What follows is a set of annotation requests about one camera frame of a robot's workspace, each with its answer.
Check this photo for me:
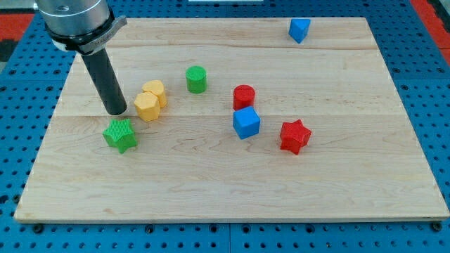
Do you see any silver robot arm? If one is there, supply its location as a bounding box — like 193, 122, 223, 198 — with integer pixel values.
36, 0, 127, 56

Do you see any blue cube block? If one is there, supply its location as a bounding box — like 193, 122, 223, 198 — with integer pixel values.
233, 106, 260, 139

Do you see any yellow hexagon block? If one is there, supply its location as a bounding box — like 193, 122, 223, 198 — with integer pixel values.
134, 92, 161, 122

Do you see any wooden board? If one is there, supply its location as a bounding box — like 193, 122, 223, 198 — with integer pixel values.
15, 18, 449, 223

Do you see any red cylinder block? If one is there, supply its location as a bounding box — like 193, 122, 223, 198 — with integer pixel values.
233, 84, 256, 110

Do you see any green cylinder block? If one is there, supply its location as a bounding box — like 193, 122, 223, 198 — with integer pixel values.
186, 65, 207, 93

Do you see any red star block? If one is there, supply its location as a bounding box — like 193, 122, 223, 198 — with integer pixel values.
280, 119, 312, 155

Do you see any yellow heart block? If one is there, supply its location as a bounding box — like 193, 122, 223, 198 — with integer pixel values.
142, 79, 167, 108

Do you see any green star block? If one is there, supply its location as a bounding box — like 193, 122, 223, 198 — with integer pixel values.
103, 119, 138, 154

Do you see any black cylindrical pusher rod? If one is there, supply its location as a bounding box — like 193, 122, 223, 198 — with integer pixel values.
82, 49, 127, 115

